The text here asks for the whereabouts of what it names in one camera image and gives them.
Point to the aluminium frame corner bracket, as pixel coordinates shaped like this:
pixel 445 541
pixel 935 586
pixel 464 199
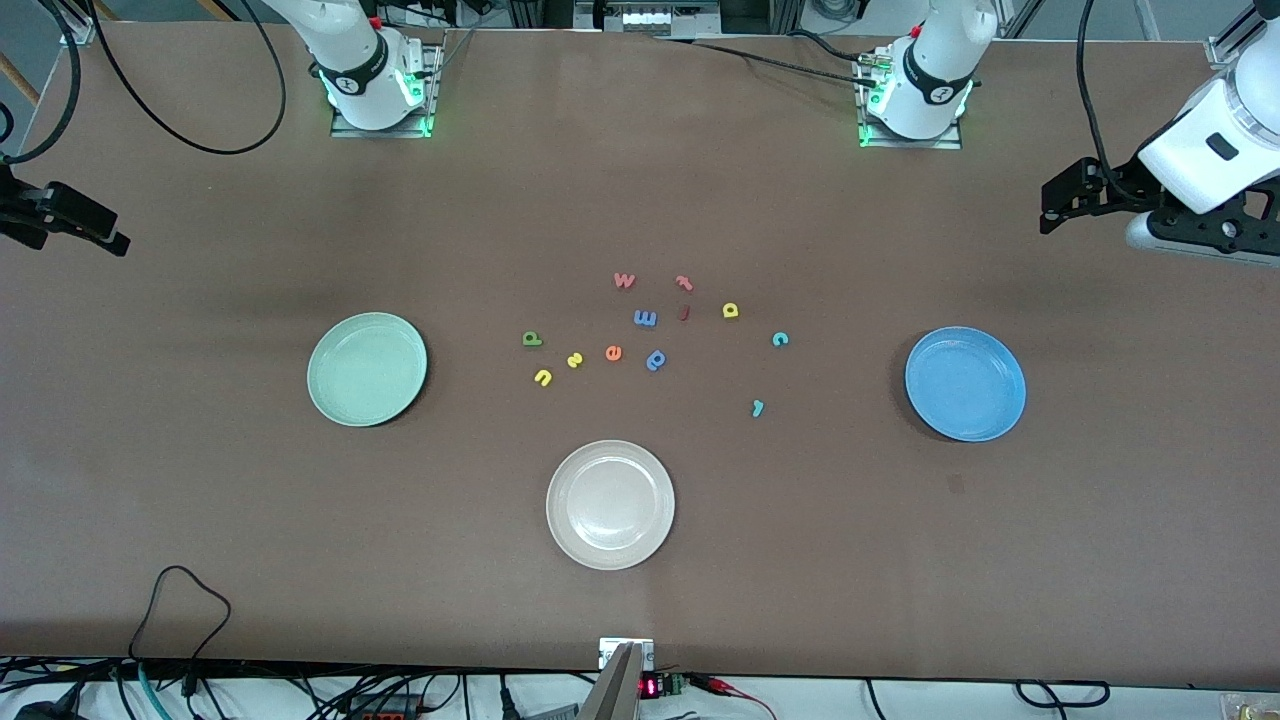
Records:
pixel 1225 52
pixel 78 33

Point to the red digit display module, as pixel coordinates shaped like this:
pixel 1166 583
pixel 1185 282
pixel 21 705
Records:
pixel 662 686

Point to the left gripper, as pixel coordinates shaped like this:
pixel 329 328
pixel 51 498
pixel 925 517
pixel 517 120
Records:
pixel 1113 187

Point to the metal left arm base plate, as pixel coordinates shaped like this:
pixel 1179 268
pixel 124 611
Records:
pixel 915 143

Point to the light green plate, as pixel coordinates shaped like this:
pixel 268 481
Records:
pixel 367 369

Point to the blue plate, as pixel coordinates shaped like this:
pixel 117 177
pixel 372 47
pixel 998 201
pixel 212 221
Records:
pixel 965 383

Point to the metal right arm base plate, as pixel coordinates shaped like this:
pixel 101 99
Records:
pixel 432 90

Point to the blue foam letter a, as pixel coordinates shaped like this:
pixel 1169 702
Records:
pixel 655 360

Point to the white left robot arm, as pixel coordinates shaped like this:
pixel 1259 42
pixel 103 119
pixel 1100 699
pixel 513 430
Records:
pixel 935 70

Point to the grey front camera mount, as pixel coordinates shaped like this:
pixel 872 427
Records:
pixel 625 665

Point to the grey control box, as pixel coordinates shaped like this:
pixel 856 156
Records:
pixel 645 15

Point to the blue foam letter m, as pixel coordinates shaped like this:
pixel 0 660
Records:
pixel 645 318

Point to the white plate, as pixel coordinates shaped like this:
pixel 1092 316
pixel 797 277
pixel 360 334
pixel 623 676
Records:
pixel 610 505

